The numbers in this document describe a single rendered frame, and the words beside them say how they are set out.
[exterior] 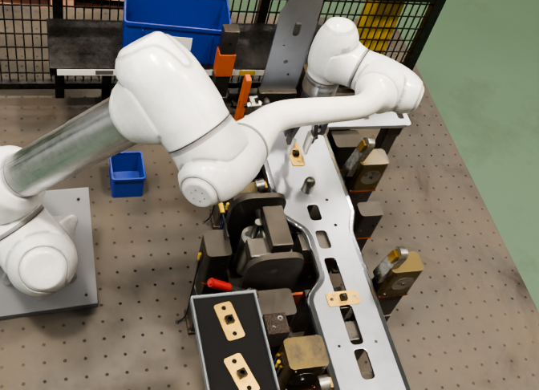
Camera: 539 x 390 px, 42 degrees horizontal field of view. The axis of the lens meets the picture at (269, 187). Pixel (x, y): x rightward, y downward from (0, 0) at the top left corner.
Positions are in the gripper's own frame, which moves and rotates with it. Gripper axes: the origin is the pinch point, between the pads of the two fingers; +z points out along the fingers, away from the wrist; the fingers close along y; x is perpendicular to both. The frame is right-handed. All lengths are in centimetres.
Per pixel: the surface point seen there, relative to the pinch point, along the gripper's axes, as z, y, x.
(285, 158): 4.7, -3.3, -1.3
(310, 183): 0.6, -0.5, -13.8
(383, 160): 0.1, 23.4, -7.4
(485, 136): 105, 158, 93
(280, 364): 2, -21, -63
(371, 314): 4, 6, -52
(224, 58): -5.8, -16.6, 28.4
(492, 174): 105, 150, 67
